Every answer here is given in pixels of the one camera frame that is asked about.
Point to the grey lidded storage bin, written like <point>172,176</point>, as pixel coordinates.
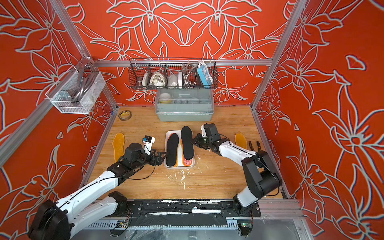
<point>194,105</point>

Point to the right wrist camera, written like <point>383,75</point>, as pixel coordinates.
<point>203,131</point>

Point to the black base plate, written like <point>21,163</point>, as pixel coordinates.
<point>226,208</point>

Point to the white storage tray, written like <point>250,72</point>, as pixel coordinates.
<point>179,162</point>

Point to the tape roll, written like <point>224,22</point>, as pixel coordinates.
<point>125,115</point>

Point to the red insole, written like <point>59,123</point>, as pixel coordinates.
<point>187,162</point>

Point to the yellow insole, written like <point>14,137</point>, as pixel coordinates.
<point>241,140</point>
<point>118,145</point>

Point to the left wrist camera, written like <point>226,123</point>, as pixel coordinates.
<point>147,143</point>

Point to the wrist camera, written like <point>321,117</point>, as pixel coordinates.
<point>203,131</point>
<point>147,143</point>

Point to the black wire wall basket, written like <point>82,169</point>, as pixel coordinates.
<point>180,73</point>

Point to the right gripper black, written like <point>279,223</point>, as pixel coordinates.
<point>197,140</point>

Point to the black insole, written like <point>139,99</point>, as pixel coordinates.
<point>172,150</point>
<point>186,133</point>

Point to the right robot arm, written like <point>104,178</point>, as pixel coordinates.
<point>262,176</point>

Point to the white cloth in basket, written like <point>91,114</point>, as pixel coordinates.
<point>157,80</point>

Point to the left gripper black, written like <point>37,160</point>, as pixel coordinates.
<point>153,162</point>

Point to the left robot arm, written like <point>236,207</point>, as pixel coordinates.
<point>64,218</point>

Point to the clear plastic wall basket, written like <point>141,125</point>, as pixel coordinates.
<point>76,92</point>

